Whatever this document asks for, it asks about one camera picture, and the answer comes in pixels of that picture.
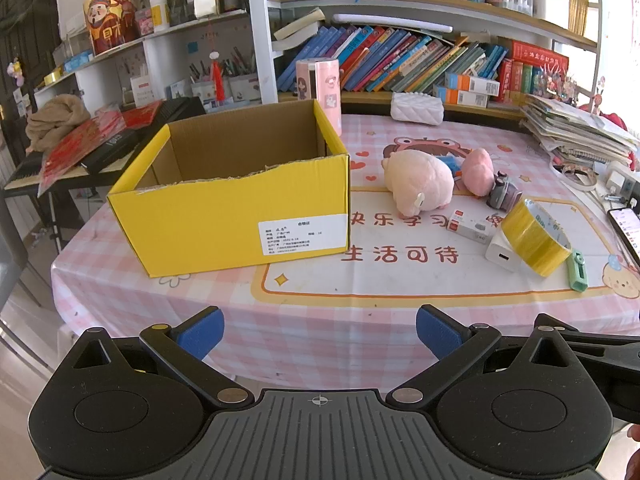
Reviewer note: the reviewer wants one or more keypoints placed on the small pink plush toy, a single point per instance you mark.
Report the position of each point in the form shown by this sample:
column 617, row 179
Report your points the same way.
column 477, row 170

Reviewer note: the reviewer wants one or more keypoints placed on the red tassel ornament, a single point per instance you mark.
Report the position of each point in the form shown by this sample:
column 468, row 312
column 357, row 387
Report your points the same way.
column 217, row 80

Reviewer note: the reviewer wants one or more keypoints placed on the white jar yellow label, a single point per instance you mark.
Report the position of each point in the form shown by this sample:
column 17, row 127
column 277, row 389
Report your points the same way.
column 159, row 12

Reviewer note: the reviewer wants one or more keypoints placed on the grey toy camera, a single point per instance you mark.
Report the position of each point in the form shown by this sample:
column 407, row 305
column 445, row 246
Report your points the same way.
column 502, row 195

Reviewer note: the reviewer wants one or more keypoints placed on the large red packet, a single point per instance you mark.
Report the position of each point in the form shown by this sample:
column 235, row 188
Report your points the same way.
column 75, row 150

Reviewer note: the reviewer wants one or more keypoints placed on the large pink plush pig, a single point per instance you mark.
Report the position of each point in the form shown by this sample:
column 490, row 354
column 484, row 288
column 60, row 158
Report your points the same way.
column 420, row 175

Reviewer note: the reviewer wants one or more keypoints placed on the green utility knife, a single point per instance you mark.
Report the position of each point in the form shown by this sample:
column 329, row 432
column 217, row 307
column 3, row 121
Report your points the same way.
column 577, row 275

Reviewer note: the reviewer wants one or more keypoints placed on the small red packet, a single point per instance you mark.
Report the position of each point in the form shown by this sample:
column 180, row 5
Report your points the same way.
column 142, row 115

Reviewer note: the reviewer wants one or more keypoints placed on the person's right hand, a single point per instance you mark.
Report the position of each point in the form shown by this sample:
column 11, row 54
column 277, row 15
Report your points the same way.
column 635, row 447

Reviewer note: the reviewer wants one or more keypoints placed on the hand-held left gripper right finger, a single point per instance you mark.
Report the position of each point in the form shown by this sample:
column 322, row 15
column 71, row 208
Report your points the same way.
column 440, row 332

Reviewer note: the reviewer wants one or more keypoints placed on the white plug adapter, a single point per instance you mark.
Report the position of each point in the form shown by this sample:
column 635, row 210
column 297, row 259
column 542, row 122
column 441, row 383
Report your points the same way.
column 619, row 179

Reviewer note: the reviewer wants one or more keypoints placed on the small white red-label box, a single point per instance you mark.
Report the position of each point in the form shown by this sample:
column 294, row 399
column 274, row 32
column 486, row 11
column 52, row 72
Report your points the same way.
column 467, row 227

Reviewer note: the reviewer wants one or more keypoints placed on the black electronic keyboard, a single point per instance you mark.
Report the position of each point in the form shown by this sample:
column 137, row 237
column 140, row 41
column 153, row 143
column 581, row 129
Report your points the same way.
column 30, row 172

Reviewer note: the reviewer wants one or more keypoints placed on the black long box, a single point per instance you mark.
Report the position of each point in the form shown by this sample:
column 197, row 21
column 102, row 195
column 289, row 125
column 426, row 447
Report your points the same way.
column 110, row 152

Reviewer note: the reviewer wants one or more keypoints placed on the blue orange white carton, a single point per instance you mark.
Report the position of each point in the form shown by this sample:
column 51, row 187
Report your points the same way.
column 457, row 97
column 472, row 83

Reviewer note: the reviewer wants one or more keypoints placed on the white wooden bookshelf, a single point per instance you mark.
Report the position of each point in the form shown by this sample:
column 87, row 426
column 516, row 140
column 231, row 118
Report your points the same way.
column 260, row 35

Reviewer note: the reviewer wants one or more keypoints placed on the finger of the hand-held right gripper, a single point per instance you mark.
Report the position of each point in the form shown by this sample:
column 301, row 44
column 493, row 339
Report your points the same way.
column 610, row 349

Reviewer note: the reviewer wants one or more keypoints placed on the stack of notebooks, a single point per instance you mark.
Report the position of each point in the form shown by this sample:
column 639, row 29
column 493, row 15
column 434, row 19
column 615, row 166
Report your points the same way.
column 575, row 130

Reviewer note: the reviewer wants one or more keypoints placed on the yellow cardboard box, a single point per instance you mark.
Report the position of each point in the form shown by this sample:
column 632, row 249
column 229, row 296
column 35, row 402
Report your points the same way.
column 200, row 230

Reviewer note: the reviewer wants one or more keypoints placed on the white card red label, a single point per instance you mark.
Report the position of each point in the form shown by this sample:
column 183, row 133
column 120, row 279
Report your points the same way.
column 141, row 91

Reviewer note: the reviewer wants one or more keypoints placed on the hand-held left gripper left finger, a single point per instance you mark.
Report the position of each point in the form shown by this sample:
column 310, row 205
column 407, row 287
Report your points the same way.
column 202, row 332

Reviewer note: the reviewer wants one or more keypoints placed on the thick white book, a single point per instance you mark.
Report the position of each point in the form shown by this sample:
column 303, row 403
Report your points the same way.
column 295, row 35

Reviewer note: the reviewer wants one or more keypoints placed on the white pen holder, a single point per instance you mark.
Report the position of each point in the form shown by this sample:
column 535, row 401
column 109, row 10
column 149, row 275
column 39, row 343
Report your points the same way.
column 204, row 90
column 244, row 89

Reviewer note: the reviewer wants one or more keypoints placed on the row of colourful books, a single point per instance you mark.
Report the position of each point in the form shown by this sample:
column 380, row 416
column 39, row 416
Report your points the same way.
column 390, row 55

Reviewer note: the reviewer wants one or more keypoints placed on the small hanging doll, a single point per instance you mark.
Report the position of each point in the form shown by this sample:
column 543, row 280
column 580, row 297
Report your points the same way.
column 16, row 72

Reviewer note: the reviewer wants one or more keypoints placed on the red book box set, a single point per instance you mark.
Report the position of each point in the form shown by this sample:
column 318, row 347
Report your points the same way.
column 540, row 55

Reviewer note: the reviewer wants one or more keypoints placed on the pink cylinder canister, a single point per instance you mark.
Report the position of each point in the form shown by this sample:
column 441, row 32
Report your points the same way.
column 320, row 85

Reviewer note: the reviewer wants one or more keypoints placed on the black keyboard stand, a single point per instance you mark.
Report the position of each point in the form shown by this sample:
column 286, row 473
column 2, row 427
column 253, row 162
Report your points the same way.
column 54, row 220

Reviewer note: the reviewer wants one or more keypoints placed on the white quilted purse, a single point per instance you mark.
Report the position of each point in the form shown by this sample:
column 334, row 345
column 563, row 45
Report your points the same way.
column 417, row 107

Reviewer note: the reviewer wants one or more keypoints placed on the blue packets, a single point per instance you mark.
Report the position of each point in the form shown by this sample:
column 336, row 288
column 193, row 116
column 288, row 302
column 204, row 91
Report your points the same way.
column 77, row 62

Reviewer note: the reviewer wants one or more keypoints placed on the red cartoon figure lantern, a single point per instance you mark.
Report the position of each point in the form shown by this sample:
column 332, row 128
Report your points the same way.
column 110, row 20

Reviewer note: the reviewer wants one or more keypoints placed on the yellow tape roll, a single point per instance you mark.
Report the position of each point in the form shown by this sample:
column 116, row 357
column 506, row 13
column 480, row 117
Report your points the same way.
column 530, row 245

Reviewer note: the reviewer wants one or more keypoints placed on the black smartphone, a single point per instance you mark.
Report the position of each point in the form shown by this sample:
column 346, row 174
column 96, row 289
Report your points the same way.
column 627, row 232

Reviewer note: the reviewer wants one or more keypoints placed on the black case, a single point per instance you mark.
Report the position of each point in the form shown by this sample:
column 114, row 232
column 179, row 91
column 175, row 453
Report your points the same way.
column 185, row 107

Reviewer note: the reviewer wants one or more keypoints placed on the beige cloth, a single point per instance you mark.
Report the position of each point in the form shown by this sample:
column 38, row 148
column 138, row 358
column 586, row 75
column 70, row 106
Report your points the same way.
column 55, row 120

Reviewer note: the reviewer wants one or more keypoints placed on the pink checked tablecloth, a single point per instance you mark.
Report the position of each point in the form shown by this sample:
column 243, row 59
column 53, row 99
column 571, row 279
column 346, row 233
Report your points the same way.
column 300, row 310

